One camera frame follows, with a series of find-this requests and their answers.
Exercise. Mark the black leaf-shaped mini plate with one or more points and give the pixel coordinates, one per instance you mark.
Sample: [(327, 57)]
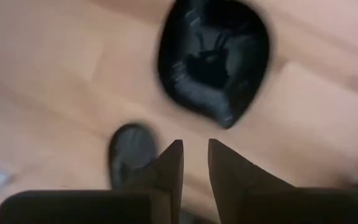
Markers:
[(213, 62)]

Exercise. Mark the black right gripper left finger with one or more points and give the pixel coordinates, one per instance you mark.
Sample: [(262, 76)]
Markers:
[(166, 174)]

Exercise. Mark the black teardrop mini plate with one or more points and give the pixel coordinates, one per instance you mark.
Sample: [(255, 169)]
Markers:
[(129, 149)]

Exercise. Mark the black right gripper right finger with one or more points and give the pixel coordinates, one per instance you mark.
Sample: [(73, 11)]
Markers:
[(235, 186)]

